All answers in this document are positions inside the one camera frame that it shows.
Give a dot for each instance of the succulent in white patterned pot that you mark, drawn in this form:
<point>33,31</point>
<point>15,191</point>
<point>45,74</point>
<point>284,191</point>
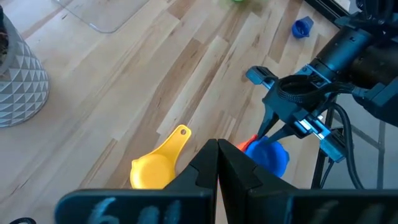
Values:
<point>21,84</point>

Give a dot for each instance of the clear plastic basket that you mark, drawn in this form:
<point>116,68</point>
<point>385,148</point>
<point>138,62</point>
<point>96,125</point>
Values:
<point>105,12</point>

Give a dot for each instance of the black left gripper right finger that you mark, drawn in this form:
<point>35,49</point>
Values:
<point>295,208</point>

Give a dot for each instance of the yellow measuring cup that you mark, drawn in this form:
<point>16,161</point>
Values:
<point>152,171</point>

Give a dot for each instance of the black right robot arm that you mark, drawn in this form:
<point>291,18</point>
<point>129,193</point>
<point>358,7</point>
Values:
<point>342,53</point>

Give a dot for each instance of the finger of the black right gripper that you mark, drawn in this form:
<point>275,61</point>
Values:
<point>269,121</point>
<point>280,137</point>

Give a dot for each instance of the blue measuring cup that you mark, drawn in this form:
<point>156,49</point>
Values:
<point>269,157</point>

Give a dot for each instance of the orange measuring cup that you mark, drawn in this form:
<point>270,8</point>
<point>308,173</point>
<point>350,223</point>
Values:
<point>247,143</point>

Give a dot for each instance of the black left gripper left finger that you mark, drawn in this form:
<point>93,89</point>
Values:
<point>140,208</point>

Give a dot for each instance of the purple measuring cup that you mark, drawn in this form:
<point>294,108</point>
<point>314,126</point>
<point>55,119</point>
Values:
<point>301,28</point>

